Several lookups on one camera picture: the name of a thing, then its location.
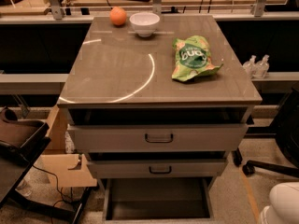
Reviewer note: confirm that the grey bottom drawer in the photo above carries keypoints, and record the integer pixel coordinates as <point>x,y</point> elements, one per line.
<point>157,199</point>

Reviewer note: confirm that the grey drawer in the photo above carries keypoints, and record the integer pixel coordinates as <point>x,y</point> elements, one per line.
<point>158,129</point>
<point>156,164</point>
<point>157,199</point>

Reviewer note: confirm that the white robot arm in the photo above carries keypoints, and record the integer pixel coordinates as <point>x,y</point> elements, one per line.
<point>284,205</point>

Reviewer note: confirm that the grey drawer cabinet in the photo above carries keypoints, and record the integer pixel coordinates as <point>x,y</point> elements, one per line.
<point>116,68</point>

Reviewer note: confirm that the grey top drawer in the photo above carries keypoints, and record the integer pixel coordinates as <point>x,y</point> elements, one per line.
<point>158,129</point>

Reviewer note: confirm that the grey middle drawer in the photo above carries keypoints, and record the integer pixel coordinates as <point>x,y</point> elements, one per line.
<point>156,164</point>

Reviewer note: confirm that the green chip bag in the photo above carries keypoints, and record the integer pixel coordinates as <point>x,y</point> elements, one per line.
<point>193,59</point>

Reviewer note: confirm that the white bowl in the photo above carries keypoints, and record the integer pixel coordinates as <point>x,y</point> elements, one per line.
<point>144,23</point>

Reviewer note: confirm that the orange fruit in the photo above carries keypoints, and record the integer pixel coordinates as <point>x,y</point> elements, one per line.
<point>118,16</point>

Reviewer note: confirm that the clear pump bottle left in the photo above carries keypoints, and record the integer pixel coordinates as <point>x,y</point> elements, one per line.
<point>249,66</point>

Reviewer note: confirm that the clear pump bottle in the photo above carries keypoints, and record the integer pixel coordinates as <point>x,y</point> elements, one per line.
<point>261,67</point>
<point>249,66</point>

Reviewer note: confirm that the cardboard box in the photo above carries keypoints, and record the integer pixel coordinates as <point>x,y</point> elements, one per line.
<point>59,158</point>

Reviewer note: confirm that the clear pump bottle right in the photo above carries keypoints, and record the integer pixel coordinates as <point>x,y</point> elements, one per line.
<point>261,67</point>

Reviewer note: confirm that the black tray cart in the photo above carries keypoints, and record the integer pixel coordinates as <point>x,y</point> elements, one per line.
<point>22,141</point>

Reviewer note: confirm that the black office chair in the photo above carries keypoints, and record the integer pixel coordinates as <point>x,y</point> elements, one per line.
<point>284,128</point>

